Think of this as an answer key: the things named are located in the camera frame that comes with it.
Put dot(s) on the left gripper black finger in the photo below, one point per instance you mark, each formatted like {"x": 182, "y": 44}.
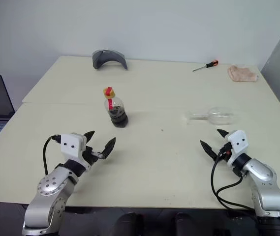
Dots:
{"x": 88, "y": 136}
{"x": 109, "y": 147}

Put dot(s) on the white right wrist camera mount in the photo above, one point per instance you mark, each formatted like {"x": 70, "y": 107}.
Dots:
{"x": 238, "y": 142}

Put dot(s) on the plastic bottle with dark liquid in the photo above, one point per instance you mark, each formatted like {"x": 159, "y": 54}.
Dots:
{"x": 118, "y": 118}

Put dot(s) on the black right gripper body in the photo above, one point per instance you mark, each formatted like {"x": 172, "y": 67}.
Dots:
{"x": 224, "y": 155}

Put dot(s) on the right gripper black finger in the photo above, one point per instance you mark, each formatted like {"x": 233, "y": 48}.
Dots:
{"x": 224, "y": 133}
{"x": 208, "y": 149}

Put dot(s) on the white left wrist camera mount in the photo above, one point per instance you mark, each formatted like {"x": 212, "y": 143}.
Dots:
{"x": 71, "y": 145}

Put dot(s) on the dark rounded shape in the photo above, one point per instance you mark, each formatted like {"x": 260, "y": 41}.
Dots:
{"x": 130, "y": 225}
{"x": 186, "y": 225}

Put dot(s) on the clear plastic scoop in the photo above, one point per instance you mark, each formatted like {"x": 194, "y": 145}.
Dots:
{"x": 219, "y": 117}

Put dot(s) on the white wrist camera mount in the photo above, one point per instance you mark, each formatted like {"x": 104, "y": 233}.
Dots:
{"x": 71, "y": 145}
{"x": 238, "y": 142}

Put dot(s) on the black and orange screwdriver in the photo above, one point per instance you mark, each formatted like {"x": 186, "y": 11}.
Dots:
{"x": 212, "y": 63}

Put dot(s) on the grey baseball cap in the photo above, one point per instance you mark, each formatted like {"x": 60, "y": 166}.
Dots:
{"x": 100, "y": 59}

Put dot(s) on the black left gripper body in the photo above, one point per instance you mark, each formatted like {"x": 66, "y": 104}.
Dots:
{"x": 90, "y": 157}

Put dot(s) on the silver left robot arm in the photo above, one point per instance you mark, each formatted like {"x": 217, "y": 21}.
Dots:
{"x": 51, "y": 184}

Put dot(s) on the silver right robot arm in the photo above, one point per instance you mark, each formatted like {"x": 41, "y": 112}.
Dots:
{"x": 265, "y": 186}

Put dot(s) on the pink cloth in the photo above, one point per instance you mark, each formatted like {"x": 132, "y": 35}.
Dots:
{"x": 241, "y": 73}

